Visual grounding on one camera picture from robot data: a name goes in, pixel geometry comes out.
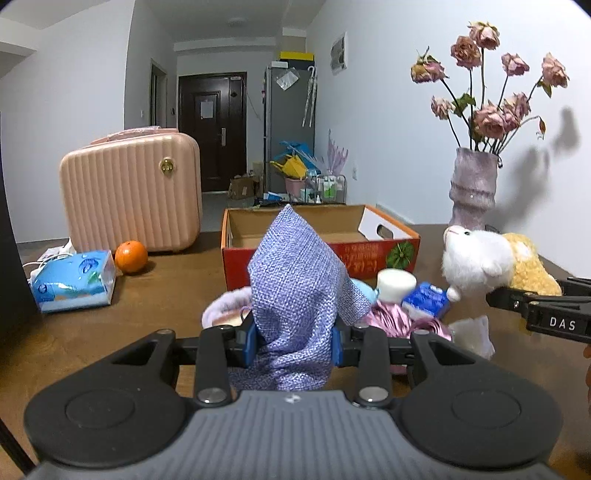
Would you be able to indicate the yellow black box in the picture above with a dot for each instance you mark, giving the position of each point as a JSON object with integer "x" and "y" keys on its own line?
{"x": 296, "y": 57}

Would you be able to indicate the lavender fuzzy headband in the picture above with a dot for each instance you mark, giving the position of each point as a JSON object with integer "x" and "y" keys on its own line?
{"x": 221, "y": 309}

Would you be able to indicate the clear plastic bag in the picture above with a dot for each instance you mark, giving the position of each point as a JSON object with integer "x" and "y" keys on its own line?
{"x": 287, "y": 79}

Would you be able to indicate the red cardboard box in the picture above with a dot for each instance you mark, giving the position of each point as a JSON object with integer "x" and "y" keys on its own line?
{"x": 360, "y": 261}

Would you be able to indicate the pink bucket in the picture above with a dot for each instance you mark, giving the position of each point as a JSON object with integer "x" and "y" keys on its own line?
{"x": 295, "y": 188}

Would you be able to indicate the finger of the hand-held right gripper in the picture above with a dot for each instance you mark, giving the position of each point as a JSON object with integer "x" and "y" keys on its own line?
{"x": 577, "y": 286}
{"x": 545, "y": 314}

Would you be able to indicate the light blue cloth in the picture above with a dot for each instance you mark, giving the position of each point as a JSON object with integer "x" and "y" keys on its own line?
{"x": 364, "y": 290}

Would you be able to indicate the blue tissue pack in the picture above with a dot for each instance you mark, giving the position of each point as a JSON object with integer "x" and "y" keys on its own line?
{"x": 69, "y": 281}

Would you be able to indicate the white paper notice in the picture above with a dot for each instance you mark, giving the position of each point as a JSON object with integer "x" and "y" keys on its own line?
{"x": 207, "y": 109}

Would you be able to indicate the grey refrigerator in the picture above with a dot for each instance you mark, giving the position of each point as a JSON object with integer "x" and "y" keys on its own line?
{"x": 286, "y": 120}

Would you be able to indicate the small blue white tissue packet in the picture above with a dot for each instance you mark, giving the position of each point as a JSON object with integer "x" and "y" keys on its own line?
{"x": 425, "y": 300}

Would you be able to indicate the white electrical panel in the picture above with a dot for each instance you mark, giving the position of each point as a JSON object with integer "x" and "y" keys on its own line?
{"x": 339, "y": 53}

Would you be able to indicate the dark side door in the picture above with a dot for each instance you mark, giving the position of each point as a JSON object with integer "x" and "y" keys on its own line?
{"x": 158, "y": 94}

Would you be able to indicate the black monitor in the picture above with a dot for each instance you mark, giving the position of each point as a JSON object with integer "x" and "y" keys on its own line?
{"x": 11, "y": 258}

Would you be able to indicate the brown cardboard box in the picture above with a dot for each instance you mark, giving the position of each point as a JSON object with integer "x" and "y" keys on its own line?
{"x": 242, "y": 188}

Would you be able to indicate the dark brown entrance door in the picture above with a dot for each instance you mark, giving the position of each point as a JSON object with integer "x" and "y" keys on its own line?
{"x": 231, "y": 138}

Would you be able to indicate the pink shiny cloth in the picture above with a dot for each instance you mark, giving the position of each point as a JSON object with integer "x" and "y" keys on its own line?
{"x": 388, "y": 318}

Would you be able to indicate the white plush toy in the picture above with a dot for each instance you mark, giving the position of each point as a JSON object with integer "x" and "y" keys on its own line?
{"x": 475, "y": 258}

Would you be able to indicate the yellow plush toy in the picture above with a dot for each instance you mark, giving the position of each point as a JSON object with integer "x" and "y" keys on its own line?
{"x": 531, "y": 272}

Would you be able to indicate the purple ceramic vase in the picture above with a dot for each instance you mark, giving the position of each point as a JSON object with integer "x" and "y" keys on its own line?
{"x": 473, "y": 189}

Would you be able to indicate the pink ribbed suitcase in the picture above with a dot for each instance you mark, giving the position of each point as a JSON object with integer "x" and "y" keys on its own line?
{"x": 120, "y": 198}

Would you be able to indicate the orange fruit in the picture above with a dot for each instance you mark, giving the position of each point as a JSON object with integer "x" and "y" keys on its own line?
{"x": 131, "y": 257}

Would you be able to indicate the bunch of dried pink roses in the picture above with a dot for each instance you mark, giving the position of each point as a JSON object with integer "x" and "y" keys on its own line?
{"x": 489, "y": 121}

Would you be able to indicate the blue woven fabric pouch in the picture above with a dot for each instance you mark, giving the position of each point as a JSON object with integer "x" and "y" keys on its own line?
{"x": 295, "y": 286}

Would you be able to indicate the white sponge block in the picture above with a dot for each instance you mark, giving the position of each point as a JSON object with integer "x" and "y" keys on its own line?
{"x": 395, "y": 284}

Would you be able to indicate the blue plastic item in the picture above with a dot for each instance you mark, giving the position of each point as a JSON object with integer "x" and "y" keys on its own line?
{"x": 295, "y": 148}

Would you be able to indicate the white folded umbrella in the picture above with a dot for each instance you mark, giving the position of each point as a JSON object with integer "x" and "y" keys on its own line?
{"x": 310, "y": 97}

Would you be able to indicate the white fluffy cloth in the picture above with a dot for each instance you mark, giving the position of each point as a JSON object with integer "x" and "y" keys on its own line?
{"x": 471, "y": 334}

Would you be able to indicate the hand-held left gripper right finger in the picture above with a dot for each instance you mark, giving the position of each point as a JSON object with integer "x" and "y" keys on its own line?
{"x": 336, "y": 345}

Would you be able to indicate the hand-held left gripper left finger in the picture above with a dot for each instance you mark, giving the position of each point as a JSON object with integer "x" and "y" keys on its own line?
{"x": 250, "y": 344}

